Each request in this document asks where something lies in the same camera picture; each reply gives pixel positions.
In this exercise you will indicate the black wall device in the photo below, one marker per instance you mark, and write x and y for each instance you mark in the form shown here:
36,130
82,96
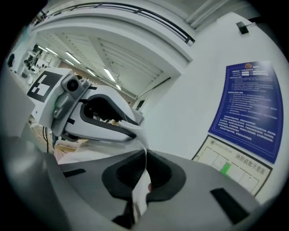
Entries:
242,27

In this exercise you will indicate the blue wall poster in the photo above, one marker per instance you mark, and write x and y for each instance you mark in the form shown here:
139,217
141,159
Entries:
246,108

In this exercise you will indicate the framed floor plan sign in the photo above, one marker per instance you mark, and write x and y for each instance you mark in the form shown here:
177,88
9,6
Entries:
239,171

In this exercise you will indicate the row of ceiling tube lights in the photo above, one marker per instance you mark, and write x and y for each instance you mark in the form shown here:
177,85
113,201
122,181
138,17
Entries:
109,74

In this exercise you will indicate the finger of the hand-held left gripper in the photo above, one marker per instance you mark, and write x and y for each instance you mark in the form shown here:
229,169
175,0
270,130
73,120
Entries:
113,93
90,130

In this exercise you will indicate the grey gripper camera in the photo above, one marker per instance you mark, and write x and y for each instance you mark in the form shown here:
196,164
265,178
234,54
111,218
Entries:
73,84

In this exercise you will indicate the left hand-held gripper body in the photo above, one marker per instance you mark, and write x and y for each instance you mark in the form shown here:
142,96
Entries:
44,85

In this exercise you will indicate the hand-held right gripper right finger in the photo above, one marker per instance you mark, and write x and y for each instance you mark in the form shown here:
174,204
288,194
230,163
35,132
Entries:
203,203

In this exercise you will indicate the white cloth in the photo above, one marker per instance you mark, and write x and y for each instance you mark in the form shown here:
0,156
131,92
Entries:
90,155

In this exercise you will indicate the black balcony railing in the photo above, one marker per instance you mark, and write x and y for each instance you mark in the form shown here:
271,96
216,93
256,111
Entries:
189,41

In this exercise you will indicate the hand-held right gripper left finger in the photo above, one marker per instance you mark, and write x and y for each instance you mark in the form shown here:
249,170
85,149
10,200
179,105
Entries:
94,180

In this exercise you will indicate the white ceiling pipes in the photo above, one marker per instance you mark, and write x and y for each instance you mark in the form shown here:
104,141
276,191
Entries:
203,13

